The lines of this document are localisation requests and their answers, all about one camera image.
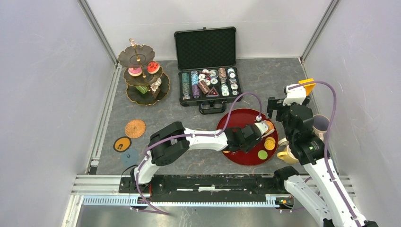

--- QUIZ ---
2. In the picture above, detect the blue round coaster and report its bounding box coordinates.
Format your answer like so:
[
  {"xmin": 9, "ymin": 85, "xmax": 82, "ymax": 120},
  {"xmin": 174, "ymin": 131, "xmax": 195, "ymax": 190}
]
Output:
[{"xmin": 120, "ymin": 148, "xmax": 139, "ymax": 168}]

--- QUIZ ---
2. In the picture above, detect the toy block tower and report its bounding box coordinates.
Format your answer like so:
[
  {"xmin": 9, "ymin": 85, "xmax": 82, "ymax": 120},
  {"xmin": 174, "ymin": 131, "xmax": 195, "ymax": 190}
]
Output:
[{"xmin": 298, "ymin": 78, "xmax": 315, "ymax": 96}]

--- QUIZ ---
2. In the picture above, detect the red frosted donut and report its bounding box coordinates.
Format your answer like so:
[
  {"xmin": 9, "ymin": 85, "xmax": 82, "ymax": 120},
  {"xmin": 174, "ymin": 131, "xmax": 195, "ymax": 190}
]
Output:
[{"xmin": 147, "ymin": 61, "xmax": 160, "ymax": 74}]

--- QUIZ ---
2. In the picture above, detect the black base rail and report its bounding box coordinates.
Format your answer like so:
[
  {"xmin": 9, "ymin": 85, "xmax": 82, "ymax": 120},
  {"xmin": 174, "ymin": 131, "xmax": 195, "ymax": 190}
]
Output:
[{"xmin": 119, "ymin": 173, "xmax": 295, "ymax": 210}]

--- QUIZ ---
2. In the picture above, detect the orange black coaster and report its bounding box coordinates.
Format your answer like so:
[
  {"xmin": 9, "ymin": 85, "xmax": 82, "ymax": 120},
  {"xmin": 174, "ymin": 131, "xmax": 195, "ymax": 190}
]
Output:
[{"xmin": 113, "ymin": 136, "xmax": 132, "ymax": 153}]

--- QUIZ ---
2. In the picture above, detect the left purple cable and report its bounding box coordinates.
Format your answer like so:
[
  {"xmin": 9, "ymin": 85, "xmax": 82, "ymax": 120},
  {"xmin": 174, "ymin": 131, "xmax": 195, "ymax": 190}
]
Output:
[{"xmin": 135, "ymin": 91, "xmax": 264, "ymax": 216}]

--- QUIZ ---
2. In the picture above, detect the green macaron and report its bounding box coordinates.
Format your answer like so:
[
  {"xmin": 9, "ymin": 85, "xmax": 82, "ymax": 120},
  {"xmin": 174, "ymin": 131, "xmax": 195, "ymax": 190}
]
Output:
[{"xmin": 257, "ymin": 150, "xmax": 268, "ymax": 160}]

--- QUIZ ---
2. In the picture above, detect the black poker chip case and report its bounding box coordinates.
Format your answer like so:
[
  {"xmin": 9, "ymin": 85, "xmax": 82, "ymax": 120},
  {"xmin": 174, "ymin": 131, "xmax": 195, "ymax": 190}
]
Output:
[{"xmin": 174, "ymin": 26, "xmax": 242, "ymax": 114}]

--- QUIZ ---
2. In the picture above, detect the orange peach bun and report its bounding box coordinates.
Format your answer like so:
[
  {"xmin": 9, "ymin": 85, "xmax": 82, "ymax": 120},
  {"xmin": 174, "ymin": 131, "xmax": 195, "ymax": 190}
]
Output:
[{"xmin": 265, "ymin": 120, "xmax": 275, "ymax": 131}]

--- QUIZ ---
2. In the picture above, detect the beige purple mug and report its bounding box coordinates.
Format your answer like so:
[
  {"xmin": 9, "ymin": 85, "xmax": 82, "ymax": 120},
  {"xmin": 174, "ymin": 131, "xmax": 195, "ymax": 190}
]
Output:
[{"xmin": 313, "ymin": 114, "xmax": 330, "ymax": 141}]

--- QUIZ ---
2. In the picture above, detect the white rectangular pastry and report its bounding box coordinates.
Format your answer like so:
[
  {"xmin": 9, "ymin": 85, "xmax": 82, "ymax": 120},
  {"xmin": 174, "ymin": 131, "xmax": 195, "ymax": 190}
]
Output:
[{"xmin": 136, "ymin": 86, "xmax": 149, "ymax": 94}]

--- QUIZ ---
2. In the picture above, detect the woven coaster left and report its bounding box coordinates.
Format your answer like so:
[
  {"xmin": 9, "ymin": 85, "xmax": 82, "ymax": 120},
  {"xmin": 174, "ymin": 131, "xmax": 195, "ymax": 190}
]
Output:
[{"xmin": 125, "ymin": 119, "xmax": 146, "ymax": 139}]

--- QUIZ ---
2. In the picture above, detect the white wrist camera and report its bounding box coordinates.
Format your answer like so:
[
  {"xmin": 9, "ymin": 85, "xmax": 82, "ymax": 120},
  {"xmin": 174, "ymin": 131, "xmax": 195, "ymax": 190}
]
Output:
[
  {"xmin": 283, "ymin": 84, "xmax": 307, "ymax": 106},
  {"xmin": 254, "ymin": 115, "xmax": 270, "ymax": 135}
]

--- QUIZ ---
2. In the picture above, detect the orange round biscuit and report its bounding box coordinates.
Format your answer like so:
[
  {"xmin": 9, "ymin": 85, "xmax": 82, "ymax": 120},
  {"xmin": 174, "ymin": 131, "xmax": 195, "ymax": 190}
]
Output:
[{"xmin": 266, "ymin": 137, "xmax": 276, "ymax": 143}]

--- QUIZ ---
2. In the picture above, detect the red round tray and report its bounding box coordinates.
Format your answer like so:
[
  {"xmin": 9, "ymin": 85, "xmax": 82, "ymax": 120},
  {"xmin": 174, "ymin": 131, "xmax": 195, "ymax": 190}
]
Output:
[{"xmin": 217, "ymin": 108, "xmax": 279, "ymax": 166}]

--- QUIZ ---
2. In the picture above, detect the orange waffle biscuit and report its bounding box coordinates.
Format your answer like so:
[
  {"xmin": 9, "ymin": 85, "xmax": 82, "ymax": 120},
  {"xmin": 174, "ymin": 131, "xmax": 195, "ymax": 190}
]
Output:
[{"xmin": 264, "ymin": 138, "xmax": 276, "ymax": 150}]

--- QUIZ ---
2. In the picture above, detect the chocolate cake slice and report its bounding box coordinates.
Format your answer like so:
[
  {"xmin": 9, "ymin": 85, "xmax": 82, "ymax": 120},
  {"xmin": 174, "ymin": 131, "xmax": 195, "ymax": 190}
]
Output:
[{"xmin": 151, "ymin": 87, "xmax": 160, "ymax": 99}]

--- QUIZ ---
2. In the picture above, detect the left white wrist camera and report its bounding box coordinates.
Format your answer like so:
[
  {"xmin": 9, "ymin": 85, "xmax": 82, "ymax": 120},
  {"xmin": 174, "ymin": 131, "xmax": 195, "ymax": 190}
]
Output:
[{"xmin": 254, "ymin": 115, "xmax": 270, "ymax": 135}]

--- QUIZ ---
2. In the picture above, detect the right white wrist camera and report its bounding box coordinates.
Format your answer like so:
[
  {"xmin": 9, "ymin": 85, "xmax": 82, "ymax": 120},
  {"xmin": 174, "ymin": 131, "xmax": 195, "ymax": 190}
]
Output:
[{"xmin": 283, "ymin": 84, "xmax": 307, "ymax": 106}]

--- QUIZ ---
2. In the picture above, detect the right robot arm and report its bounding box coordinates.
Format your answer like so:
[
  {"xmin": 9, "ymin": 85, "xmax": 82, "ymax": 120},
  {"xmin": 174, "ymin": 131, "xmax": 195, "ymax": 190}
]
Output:
[{"xmin": 267, "ymin": 97, "xmax": 378, "ymax": 227}]

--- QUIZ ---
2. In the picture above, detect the three-tier dessert stand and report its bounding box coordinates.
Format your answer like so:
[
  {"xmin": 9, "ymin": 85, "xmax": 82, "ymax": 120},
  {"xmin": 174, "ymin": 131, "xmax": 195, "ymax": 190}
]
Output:
[{"xmin": 118, "ymin": 38, "xmax": 170, "ymax": 106}]

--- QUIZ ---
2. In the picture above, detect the pink frosted donut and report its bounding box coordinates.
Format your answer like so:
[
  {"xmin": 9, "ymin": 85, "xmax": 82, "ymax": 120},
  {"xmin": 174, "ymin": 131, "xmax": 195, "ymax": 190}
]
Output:
[{"xmin": 128, "ymin": 68, "xmax": 142, "ymax": 77}]

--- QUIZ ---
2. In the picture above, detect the yellow cup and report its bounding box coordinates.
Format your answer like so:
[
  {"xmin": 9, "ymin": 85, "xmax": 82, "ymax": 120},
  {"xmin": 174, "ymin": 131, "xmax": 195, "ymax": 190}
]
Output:
[{"xmin": 277, "ymin": 145, "xmax": 299, "ymax": 164}]

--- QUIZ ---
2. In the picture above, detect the white striped donut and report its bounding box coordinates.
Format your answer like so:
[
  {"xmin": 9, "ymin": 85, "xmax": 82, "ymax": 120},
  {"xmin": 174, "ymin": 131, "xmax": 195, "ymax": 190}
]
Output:
[{"xmin": 151, "ymin": 78, "xmax": 162, "ymax": 91}]

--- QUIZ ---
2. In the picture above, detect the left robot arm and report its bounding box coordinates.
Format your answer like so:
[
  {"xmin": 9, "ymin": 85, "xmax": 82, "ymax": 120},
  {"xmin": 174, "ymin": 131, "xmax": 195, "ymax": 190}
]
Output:
[{"xmin": 130, "ymin": 121, "xmax": 270, "ymax": 193}]

